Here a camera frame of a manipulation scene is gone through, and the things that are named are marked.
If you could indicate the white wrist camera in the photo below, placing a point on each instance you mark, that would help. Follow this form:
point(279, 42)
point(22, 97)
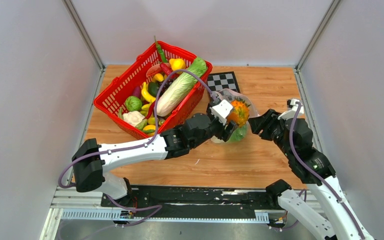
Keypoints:
point(294, 106)
point(221, 109)

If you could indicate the orange toy pineapple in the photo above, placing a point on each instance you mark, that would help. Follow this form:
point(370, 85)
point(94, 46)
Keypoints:
point(240, 113)

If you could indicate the purple eggplant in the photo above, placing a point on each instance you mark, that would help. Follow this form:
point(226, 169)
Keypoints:
point(136, 92)

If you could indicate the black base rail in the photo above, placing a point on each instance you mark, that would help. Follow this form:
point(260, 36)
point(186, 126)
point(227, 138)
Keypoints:
point(174, 204)

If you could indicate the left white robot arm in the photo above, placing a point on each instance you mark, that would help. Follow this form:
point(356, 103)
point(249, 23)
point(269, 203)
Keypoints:
point(93, 162)

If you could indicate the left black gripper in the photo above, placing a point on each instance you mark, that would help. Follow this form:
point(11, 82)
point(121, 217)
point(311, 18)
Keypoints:
point(224, 134)

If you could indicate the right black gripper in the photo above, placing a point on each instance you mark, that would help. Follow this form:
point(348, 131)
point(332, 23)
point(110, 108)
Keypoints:
point(264, 121)

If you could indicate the white cauliflower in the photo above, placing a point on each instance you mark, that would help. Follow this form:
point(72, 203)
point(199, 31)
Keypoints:
point(135, 119)

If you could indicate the black white checkerboard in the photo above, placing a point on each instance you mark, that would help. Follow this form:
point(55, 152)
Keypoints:
point(223, 80)

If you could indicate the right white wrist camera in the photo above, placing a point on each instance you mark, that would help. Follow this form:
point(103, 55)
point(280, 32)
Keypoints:
point(294, 106)

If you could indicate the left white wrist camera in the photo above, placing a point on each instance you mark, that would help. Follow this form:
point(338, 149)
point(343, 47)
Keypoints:
point(221, 109)

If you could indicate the yellow banana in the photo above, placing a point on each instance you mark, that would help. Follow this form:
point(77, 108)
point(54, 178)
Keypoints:
point(146, 95)

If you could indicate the long green cabbage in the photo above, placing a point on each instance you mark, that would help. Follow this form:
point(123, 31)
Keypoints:
point(180, 88)

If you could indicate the red plastic basket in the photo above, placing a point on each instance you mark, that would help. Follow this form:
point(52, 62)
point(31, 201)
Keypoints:
point(112, 98)

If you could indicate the yellow mango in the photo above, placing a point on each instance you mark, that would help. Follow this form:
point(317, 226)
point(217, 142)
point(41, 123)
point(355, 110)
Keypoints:
point(149, 129)

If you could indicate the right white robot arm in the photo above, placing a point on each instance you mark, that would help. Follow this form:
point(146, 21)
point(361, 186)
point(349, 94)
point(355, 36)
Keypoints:
point(316, 172)

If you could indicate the red chili pepper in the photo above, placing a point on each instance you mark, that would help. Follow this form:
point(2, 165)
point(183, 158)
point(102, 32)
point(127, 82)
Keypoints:
point(166, 68)

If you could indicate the clear zip top bag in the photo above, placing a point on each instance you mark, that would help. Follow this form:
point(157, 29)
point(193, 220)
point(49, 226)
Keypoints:
point(230, 95)

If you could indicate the green chili pepper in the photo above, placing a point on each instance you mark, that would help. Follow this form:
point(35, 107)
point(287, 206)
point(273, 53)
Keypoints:
point(160, 50)

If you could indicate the small green round cabbage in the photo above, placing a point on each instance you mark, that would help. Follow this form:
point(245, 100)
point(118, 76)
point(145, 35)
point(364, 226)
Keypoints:
point(133, 103)

